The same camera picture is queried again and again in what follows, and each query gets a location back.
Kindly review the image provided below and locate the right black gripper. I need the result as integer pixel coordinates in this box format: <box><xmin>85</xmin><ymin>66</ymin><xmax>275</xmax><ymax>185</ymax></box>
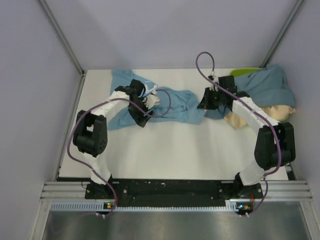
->
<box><xmin>197</xmin><ymin>87</ymin><xmax>225</xmax><ymax>111</ymax></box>

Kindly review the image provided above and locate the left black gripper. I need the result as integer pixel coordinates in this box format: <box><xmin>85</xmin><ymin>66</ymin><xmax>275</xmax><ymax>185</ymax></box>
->
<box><xmin>127</xmin><ymin>97</ymin><xmax>154</xmax><ymax>128</ymax></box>

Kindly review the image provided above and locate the light blue printed t-shirt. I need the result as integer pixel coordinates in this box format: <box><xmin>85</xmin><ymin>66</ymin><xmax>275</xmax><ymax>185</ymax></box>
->
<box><xmin>110</xmin><ymin>69</ymin><xmax>205</xmax><ymax>125</ymax></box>

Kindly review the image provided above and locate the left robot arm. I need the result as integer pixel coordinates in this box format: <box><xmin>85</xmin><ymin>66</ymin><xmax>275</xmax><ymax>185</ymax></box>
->
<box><xmin>68</xmin><ymin>79</ymin><xmax>160</xmax><ymax>199</ymax></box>

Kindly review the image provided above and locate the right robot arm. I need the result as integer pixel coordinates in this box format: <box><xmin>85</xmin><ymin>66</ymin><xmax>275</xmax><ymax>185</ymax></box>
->
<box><xmin>198</xmin><ymin>75</ymin><xmax>296</xmax><ymax>198</ymax></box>

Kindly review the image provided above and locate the green plastic basket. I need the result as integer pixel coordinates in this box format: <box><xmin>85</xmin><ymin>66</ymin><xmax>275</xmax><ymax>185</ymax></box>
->
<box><xmin>229</xmin><ymin>66</ymin><xmax>291</xmax><ymax>126</ymax></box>

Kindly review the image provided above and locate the grey-blue t-shirt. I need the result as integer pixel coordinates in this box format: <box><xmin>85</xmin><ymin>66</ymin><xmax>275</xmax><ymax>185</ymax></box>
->
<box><xmin>204</xmin><ymin>63</ymin><xmax>296</xmax><ymax>120</ymax></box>

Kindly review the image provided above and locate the cream yellow t-shirt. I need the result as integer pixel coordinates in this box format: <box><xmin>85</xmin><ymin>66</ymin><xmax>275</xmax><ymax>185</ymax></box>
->
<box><xmin>223</xmin><ymin>105</ymin><xmax>296</xmax><ymax>128</ymax></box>

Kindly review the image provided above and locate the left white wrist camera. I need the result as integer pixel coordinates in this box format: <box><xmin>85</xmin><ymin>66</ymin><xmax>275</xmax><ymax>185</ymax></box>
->
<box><xmin>142</xmin><ymin>90</ymin><xmax>160</xmax><ymax>109</ymax></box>

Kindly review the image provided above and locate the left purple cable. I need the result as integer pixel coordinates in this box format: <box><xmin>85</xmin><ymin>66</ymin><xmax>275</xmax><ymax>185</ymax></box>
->
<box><xmin>67</xmin><ymin>89</ymin><xmax>173</xmax><ymax>220</ymax></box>

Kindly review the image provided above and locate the purple cable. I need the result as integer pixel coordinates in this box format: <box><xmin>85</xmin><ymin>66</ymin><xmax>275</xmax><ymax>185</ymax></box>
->
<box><xmin>67</xmin><ymin>89</ymin><xmax>173</xmax><ymax>220</ymax></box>
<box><xmin>195</xmin><ymin>51</ymin><xmax>282</xmax><ymax>218</ymax></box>

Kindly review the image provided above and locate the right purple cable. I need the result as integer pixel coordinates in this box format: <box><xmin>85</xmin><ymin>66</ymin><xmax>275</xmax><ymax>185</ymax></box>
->
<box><xmin>195</xmin><ymin>51</ymin><xmax>282</xmax><ymax>218</ymax></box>

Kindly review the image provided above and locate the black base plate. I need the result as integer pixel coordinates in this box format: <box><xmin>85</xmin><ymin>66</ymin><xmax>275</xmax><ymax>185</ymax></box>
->
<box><xmin>85</xmin><ymin>178</ymin><xmax>263</xmax><ymax>207</ymax></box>

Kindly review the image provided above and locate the aluminium frame rail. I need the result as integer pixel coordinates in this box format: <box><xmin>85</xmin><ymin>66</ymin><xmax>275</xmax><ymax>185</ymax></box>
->
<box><xmin>40</xmin><ymin>180</ymin><xmax>313</xmax><ymax>202</ymax></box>

